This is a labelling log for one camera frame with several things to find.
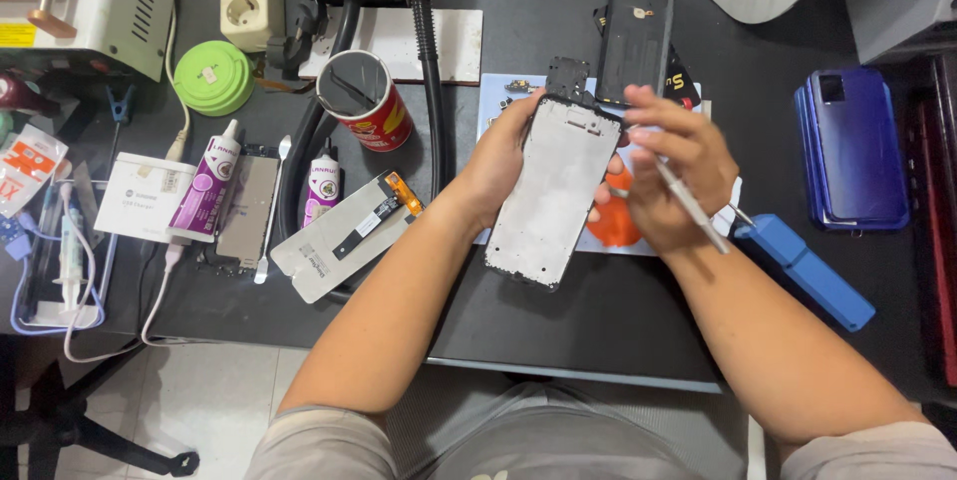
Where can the black power plug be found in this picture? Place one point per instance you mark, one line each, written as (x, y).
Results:
(299, 16)

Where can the silver phone frame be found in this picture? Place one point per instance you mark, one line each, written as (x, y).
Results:
(557, 192)

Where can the white rectangular tile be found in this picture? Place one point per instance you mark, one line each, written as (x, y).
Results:
(389, 39)

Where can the small black phone cover plate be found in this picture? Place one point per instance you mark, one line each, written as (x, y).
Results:
(568, 78)

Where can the red white packet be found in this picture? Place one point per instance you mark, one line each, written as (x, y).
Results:
(26, 166)

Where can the white double power socket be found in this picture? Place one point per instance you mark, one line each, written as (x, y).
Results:
(250, 5)

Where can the white charger box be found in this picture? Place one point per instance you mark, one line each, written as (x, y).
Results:
(138, 200)

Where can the clear phone case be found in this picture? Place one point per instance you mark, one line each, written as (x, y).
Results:
(45, 308)

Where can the silver phone display panel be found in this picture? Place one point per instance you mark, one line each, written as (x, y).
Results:
(329, 248)

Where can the small purple white glue tube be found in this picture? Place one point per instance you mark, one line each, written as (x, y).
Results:
(323, 185)

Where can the person's right hand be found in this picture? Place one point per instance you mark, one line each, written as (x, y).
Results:
(684, 173)

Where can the blue purple phone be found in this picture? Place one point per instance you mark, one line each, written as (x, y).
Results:
(856, 147)

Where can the white vented repair machine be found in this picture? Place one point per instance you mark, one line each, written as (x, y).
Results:
(112, 1)

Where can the blue plastic clip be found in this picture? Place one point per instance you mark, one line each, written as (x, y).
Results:
(120, 102)

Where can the green round silicone container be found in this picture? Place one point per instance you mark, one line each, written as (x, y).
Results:
(213, 80)

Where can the light blue work mat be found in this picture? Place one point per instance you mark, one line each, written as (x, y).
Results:
(497, 102)

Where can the red paper cup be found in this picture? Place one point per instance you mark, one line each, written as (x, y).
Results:
(370, 110)

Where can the black phone back cover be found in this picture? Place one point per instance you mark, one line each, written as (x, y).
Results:
(635, 39)

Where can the small phone circuit board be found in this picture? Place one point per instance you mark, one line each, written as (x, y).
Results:
(521, 86)

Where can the silver metal tweezers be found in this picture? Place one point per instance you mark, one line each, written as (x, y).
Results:
(691, 203)

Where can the person's left hand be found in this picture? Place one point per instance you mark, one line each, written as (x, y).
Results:
(490, 170)

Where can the white plastic spudger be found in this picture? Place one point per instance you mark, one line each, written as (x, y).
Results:
(268, 226)

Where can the clear plastic syringe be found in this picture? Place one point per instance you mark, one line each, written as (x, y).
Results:
(69, 248)

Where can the black stand base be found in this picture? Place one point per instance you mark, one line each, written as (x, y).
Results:
(67, 420)

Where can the dark broken phone screen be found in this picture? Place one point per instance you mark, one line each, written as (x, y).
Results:
(250, 211)

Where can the large purple white glue tube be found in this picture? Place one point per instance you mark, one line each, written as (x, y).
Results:
(206, 188)

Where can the person's grey clothing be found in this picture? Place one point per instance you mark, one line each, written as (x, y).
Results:
(538, 435)

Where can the person's right fingers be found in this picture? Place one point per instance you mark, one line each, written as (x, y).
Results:
(647, 117)

